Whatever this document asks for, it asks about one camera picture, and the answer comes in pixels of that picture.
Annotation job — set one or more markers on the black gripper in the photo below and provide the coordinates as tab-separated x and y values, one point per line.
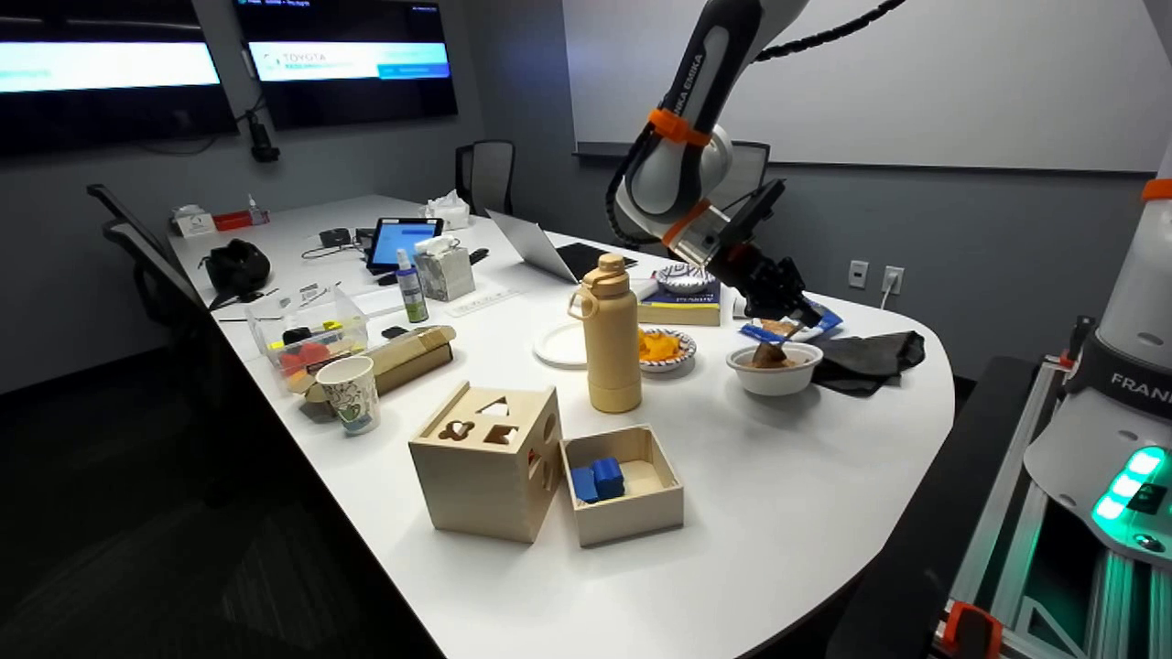
766	286

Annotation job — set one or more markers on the white bowl of crackers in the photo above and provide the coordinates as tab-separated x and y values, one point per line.
788	379

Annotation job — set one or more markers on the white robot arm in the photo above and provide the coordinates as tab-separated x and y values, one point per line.
666	184

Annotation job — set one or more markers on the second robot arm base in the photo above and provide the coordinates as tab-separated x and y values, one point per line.
1071	552

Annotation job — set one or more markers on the blue snack bag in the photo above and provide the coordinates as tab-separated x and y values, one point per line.
784	329

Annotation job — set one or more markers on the white patterned paper plate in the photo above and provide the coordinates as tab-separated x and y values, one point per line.
683	278

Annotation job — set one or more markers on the blue and yellow book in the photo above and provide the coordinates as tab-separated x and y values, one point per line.
683	307

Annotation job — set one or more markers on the dark grey cloth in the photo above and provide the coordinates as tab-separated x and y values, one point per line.
867	363

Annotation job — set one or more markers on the patterned plate with orange snacks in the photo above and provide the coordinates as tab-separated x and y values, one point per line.
666	351

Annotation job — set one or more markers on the tan water bottle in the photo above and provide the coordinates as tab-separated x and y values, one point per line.
606	313

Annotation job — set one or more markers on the empty white plate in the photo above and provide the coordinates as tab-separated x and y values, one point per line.
562	346

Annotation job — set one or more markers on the black laptop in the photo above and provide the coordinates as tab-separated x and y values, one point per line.
545	252

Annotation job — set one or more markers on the open wooden tray box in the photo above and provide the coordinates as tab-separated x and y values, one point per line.
649	504

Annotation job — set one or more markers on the blue wooden block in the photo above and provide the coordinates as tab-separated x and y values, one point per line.
599	479

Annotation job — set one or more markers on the black office chair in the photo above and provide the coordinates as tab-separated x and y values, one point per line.
486	174

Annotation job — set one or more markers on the wooden shape sorter cube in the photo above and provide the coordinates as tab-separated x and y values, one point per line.
488	463

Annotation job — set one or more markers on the white tissue box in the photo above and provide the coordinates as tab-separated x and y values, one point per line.
444	267

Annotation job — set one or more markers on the wooden rolling block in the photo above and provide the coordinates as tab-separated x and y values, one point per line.
412	355

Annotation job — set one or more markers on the small spray bottle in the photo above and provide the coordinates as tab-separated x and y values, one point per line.
412	289

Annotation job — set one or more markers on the tablet with blue screen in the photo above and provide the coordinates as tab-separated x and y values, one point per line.
396	235

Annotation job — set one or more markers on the clear plastic container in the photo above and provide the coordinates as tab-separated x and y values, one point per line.
307	329

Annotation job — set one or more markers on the black headphones bag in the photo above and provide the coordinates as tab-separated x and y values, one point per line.
241	271

